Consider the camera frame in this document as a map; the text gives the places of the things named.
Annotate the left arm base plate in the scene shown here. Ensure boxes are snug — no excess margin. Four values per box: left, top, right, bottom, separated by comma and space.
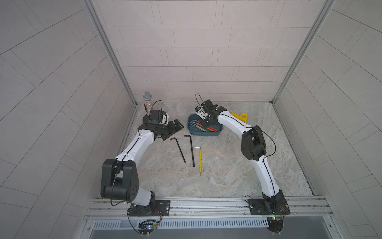
127, 200, 171, 217

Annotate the left circuit board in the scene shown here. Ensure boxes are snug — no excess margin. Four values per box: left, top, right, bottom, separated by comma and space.
138, 220, 159, 236

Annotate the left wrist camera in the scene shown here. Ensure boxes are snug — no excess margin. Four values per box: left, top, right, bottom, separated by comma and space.
147, 110, 168, 125

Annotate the right circuit board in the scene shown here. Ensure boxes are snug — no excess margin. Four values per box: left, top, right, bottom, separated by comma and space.
267, 217, 284, 234

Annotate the yellow plastic triangle holder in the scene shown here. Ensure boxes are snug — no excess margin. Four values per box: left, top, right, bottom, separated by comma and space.
231, 112, 248, 123

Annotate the green handled hex key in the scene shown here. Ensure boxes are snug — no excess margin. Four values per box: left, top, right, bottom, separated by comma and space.
191, 120, 206, 132

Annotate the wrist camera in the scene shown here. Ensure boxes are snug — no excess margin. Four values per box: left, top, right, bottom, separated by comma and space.
147, 110, 168, 125
195, 100, 218, 117

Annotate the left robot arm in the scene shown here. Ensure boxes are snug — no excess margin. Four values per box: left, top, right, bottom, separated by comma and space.
100, 119, 184, 211

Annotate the teal plastic storage box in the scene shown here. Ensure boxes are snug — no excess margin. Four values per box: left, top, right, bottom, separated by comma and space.
187, 114, 223, 136

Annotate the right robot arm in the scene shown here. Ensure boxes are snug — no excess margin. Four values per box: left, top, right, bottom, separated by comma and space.
195, 100, 285, 214

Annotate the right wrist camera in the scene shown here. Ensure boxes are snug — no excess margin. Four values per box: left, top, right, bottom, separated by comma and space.
195, 100, 218, 117

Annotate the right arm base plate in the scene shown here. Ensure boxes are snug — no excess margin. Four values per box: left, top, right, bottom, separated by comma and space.
246, 199, 290, 216

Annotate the aluminium front rail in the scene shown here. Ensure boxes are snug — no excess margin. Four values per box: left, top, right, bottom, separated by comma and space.
83, 196, 334, 220

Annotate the long black hex key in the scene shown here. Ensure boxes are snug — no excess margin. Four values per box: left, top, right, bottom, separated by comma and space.
170, 137, 187, 164

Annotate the yellow handled hex key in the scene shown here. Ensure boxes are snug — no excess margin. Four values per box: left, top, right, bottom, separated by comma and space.
195, 146, 203, 176

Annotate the red handled hex key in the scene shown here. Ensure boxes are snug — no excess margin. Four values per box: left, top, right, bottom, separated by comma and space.
205, 126, 218, 132

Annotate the glass-top tube on black stand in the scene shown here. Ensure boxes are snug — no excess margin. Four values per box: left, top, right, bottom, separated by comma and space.
143, 92, 155, 124

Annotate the circuit board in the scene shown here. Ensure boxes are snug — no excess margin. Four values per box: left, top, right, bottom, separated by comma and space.
267, 217, 284, 234
138, 220, 159, 236

